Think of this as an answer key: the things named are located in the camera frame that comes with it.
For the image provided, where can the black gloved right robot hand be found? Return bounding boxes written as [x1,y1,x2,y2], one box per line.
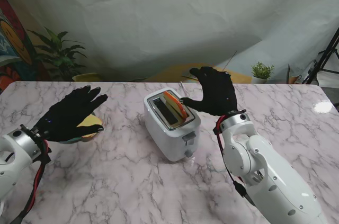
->
[180,66,238,117]

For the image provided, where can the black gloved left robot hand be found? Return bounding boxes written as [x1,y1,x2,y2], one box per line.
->
[35,85,109,144]

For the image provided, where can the yellow toast slice orange crust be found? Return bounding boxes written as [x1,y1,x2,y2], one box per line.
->
[76,114,104,142]
[163,91,188,119]

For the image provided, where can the white two-slot toaster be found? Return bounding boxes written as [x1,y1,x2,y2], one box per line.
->
[143,88,202,163]

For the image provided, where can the open silver laptop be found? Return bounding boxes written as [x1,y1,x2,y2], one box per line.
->
[181,50,238,83]

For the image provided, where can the yellow chair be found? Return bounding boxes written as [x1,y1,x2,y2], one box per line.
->
[72,72,100,82]

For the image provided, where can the small potted green plant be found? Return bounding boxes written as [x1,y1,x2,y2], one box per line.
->
[250,61,275,84]

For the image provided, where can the yellow desk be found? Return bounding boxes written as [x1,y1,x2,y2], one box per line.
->
[148,64,252,84]

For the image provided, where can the large leafy green plant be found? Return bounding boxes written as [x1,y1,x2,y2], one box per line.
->
[26,26,88,81]

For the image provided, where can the colourful mural banner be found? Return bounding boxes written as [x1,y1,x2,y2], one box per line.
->
[0,0,51,95]

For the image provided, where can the white wrinkled backdrop cloth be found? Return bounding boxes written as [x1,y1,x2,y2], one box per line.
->
[0,0,339,82]

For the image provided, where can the black tripod stand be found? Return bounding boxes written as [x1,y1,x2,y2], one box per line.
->
[301,26,339,85]

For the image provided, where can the white toaster power cord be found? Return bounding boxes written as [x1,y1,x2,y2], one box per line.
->
[179,81,191,98]

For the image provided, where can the red black right arm cable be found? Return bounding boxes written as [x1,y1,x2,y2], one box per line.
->
[213,114,256,206]

